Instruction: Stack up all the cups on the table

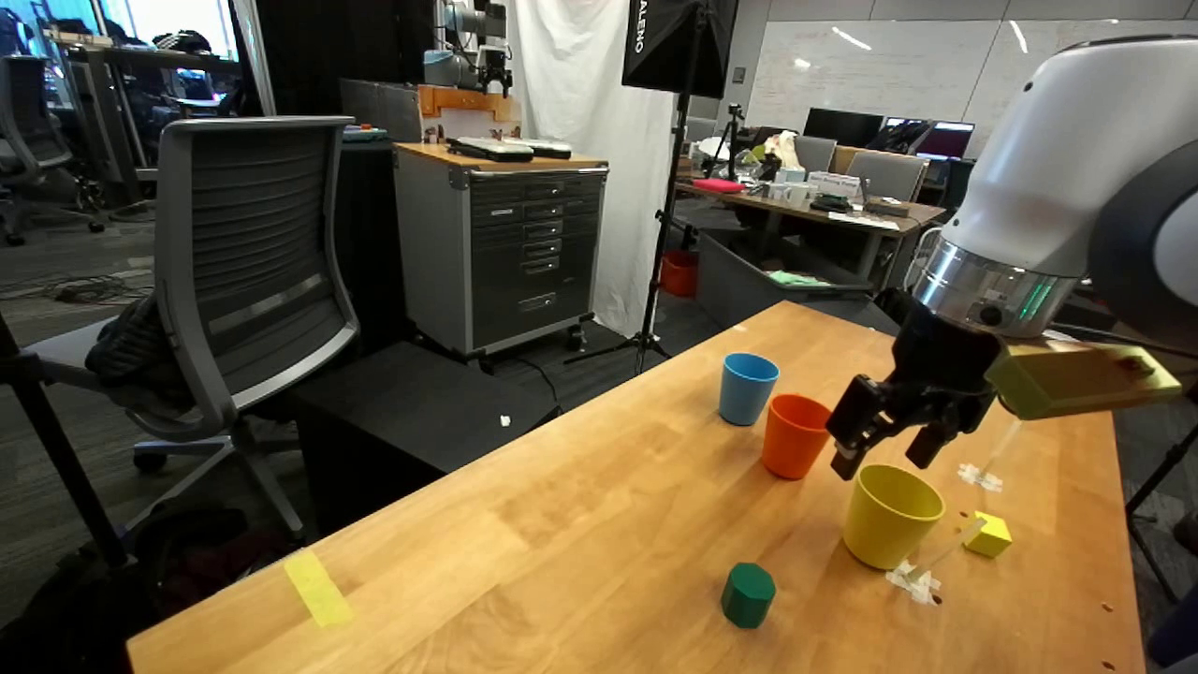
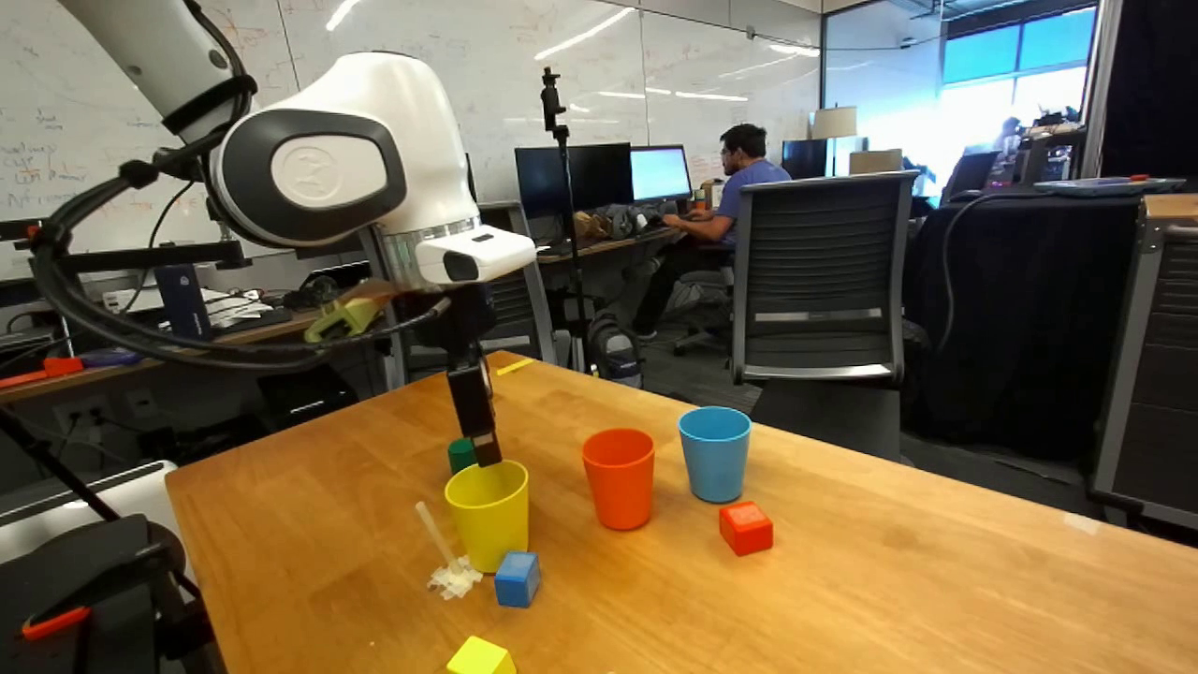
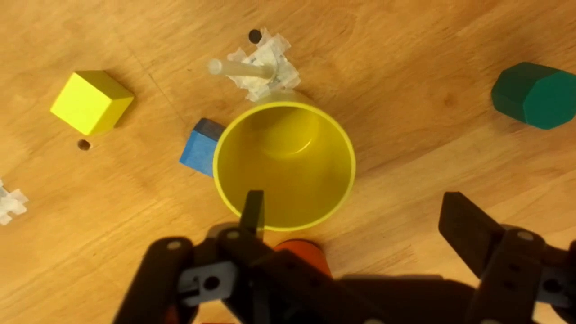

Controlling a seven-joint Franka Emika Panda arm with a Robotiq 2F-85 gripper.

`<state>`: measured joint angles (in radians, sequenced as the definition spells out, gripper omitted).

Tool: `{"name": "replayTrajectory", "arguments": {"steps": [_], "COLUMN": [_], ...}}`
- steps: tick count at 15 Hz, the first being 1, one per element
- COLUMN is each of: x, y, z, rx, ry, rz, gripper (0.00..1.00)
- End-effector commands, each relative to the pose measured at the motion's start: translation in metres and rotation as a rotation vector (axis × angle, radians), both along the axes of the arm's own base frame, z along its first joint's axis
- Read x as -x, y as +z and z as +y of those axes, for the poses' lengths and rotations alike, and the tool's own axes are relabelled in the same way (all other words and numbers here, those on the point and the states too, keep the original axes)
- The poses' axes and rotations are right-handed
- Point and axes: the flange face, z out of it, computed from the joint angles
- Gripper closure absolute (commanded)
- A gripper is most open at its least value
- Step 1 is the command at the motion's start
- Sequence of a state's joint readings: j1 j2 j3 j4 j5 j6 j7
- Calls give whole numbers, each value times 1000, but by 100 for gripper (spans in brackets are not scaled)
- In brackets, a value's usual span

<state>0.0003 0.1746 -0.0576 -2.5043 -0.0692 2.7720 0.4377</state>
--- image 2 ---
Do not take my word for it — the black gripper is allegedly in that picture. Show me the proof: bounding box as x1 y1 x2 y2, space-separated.
424 280 507 474

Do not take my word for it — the yellow plastic cup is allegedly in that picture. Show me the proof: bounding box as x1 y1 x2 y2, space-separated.
441 459 536 577

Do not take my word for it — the orange plastic cup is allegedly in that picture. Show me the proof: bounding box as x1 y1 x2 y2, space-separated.
580 427 658 536

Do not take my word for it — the green cylinder block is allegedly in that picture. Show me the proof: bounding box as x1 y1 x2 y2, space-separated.
445 436 484 481

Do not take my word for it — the white plastic piece with stick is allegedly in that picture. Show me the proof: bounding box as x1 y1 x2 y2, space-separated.
412 498 487 602

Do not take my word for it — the black backpack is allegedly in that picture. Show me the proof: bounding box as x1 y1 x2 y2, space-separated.
583 311 650 387

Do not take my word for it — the blue cube block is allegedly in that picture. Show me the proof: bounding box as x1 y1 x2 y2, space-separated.
491 552 548 610

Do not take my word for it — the black tripod pole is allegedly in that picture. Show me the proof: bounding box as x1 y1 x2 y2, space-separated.
536 64 592 375

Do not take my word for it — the yellow cube block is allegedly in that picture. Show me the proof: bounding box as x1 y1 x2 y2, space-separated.
441 635 522 674

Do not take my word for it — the blue plastic cup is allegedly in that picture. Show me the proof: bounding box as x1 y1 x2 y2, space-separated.
674 405 756 511

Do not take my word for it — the dark desktop monitor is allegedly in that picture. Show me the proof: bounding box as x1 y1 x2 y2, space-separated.
512 138 636 233

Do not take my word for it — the red cube block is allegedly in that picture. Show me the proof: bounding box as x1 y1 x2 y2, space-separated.
717 498 779 558

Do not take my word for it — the lit desktop monitor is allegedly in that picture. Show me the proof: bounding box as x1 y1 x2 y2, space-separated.
625 144 696 205

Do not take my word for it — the seated person in blue shirt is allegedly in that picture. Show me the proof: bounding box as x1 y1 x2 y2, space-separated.
631 119 796 342

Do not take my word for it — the grey mesh office chair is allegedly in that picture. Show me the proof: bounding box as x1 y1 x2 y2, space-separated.
727 170 925 461

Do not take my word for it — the black stand with orange clamp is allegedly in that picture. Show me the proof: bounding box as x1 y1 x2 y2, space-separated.
0 511 225 674

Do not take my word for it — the white table lamp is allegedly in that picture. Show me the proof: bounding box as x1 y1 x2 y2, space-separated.
811 102 865 144

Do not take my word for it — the grey drawer cabinet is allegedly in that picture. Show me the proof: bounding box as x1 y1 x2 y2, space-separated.
1091 191 1198 536

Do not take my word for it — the black hanging curtain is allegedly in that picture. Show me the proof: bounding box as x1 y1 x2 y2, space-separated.
1098 0 1198 180

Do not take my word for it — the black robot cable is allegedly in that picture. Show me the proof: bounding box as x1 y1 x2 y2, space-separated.
24 148 461 377

